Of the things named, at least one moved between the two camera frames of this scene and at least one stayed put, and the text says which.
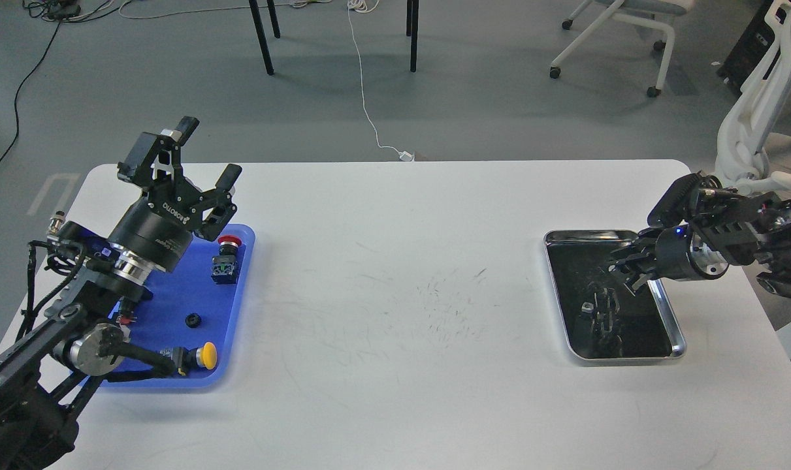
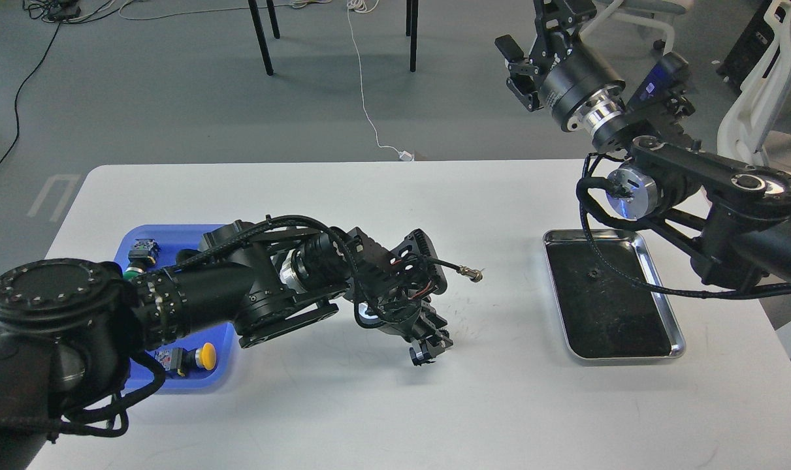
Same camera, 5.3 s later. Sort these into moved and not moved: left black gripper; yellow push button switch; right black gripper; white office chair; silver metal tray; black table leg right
Moved: left black gripper; right black gripper
Not moved: silver metal tray; yellow push button switch; white office chair; black table leg right
